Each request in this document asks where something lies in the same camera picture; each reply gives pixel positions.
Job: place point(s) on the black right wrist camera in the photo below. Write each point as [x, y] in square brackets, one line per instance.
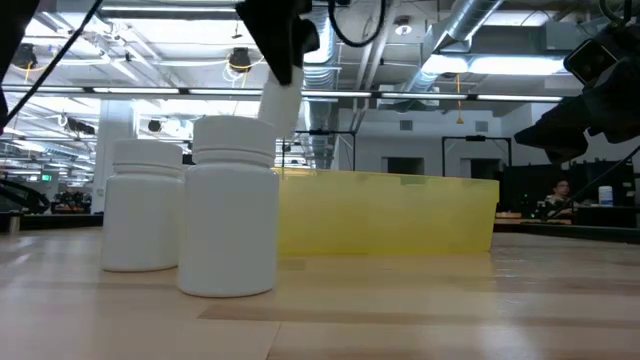
[590, 60]

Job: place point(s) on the long ceiling light strip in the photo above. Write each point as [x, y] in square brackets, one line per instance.
[300, 93]

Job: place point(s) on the person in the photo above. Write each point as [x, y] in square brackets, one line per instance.
[561, 192]

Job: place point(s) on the white pill bottle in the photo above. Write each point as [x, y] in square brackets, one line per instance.
[187, 172]
[142, 215]
[227, 225]
[280, 110]

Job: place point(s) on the silver ventilation duct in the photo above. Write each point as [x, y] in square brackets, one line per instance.
[465, 20]

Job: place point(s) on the white container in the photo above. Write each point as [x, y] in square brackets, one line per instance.
[605, 196]

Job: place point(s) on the yellow translucent plastic basket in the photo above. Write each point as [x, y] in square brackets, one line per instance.
[390, 215]

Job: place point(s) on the green exit sign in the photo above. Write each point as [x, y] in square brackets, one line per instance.
[46, 177]

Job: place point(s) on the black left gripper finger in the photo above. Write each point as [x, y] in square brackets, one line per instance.
[275, 35]
[311, 40]

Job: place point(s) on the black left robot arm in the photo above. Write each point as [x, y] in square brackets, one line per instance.
[15, 25]

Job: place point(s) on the black ceiling lamp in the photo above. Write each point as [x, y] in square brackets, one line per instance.
[240, 59]

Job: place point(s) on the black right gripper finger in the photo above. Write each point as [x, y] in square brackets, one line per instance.
[555, 135]

